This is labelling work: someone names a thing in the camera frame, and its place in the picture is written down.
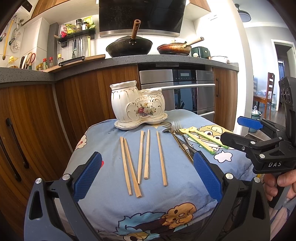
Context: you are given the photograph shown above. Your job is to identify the wooden chopstick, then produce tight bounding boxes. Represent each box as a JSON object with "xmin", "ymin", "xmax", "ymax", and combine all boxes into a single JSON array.
[
  {"xmin": 123, "ymin": 138, "xmax": 142, "ymax": 198},
  {"xmin": 157, "ymin": 132, "xmax": 168, "ymax": 186},
  {"xmin": 120, "ymin": 137, "xmax": 132, "ymax": 196},
  {"xmin": 144, "ymin": 130, "xmax": 150, "ymax": 180},
  {"xmin": 137, "ymin": 131, "xmax": 144, "ymax": 184}
]

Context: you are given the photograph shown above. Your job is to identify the silver fork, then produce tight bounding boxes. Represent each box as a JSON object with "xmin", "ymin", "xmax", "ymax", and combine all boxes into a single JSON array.
[{"xmin": 171, "ymin": 121, "xmax": 194, "ymax": 156}]

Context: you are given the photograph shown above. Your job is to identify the gold fork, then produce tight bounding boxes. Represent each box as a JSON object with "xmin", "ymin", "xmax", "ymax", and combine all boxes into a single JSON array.
[{"xmin": 162, "ymin": 121, "xmax": 194, "ymax": 164}]

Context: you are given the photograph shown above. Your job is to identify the teal trash bin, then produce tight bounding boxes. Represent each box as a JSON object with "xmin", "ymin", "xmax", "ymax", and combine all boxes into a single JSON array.
[{"xmin": 249, "ymin": 105, "xmax": 262, "ymax": 133}]

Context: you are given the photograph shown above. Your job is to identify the wooden dining chair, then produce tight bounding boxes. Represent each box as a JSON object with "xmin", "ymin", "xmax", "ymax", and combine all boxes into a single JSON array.
[{"xmin": 253, "ymin": 72, "xmax": 275, "ymax": 118}]

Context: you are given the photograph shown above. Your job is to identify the blue cartoon cloth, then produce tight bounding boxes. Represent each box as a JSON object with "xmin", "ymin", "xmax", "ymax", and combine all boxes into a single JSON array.
[{"xmin": 62, "ymin": 109, "xmax": 258, "ymax": 241}]

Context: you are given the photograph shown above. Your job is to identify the stainless steel oven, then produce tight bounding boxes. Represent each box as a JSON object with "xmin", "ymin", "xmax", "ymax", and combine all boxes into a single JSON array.
[{"xmin": 139, "ymin": 69, "xmax": 215, "ymax": 121}]

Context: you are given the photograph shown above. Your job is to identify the green air fryer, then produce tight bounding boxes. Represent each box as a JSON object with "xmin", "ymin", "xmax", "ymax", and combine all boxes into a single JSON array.
[{"xmin": 191, "ymin": 46, "xmax": 211, "ymax": 59}]

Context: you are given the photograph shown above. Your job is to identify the white floral ceramic utensil holder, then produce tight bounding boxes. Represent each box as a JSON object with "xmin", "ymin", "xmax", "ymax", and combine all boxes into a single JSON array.
[{"xmin": 110, "ymin": 80, "xmax": 168, "ymax": 131}]

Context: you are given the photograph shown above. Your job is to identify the brown frying pan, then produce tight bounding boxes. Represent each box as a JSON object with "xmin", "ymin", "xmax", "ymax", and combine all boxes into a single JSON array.
[{"xmin": 157, "ymin": 37, "xmax": 204, "ymax": 56}]

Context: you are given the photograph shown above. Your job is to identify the wooden cutting board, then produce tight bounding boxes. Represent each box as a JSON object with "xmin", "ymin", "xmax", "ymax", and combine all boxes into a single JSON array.
[{"xmin": 43, "ymin": 54, "xmax": 105, "ymax": 73}]

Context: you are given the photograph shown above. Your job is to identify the black range hood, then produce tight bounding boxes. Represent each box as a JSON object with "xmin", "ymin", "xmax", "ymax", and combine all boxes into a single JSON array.
[{"xmin": 98, "ymin": 0, "xmax": 186, "ymax": 37}]

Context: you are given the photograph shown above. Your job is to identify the black cabinet handle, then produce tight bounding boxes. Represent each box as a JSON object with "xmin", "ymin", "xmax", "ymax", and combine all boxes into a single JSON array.
[{"xmin": 6, "ymin": 118, "xmax": 30, "ymax": 169}]

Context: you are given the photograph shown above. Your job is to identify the black handled knife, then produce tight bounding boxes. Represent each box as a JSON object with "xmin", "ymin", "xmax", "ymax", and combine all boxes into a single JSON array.
[{"xmin": 58, "ymin": 56, "xmax": 85, "ymax": 67}]

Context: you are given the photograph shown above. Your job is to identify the red handled scissors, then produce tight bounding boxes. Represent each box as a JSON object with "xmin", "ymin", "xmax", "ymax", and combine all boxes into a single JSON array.
[{"xmin": 26, "ymin": 52, "xmax": 36, "ymax": 69}]

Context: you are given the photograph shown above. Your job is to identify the black wok wooden handle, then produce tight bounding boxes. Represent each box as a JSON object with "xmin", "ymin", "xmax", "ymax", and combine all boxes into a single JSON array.
[{"xmin": 106, "ymin": 20, "xmax": 152, "ymax": 58}]

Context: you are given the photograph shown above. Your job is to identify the black wall shelf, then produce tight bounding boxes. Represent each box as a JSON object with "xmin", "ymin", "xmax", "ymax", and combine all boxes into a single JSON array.
[{"xmin": 57, "ymin": 28, "xmax": 96, "ymax": 48}]

